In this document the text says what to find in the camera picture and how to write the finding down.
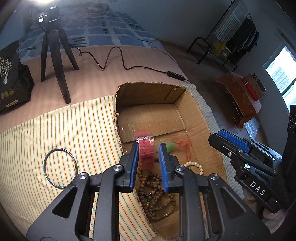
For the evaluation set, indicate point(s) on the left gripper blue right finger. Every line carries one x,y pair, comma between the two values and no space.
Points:
167,165

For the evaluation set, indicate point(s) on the green jade red cord pendant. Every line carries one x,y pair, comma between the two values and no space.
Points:
179,144

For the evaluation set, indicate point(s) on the orange wooden stool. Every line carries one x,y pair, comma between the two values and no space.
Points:
247,106

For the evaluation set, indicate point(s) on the brown cardboard box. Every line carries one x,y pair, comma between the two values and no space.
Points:
166,111

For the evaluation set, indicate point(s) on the right gloved hand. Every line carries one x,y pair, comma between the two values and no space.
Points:
273,221

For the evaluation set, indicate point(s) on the brown leather wrist watch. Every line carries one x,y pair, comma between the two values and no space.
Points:
146,150

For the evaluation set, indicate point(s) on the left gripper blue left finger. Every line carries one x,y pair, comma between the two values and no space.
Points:
132,164

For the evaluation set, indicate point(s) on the striped yellow cloth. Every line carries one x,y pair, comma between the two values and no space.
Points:
40,156

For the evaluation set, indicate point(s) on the black clothes rack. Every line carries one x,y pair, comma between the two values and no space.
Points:
233,36

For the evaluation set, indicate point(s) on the black tripod stand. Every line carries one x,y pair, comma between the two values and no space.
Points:
54,36

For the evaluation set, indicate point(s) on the red book stack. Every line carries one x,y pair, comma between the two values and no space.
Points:
254,85

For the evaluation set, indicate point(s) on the window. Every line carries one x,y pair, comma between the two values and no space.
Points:
281,69

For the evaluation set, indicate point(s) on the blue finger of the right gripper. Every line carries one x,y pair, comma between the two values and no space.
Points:
235,140

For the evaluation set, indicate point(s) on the black printed snack bag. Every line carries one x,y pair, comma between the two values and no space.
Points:
16,80

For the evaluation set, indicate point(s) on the white ring light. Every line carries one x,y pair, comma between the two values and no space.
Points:
43,2

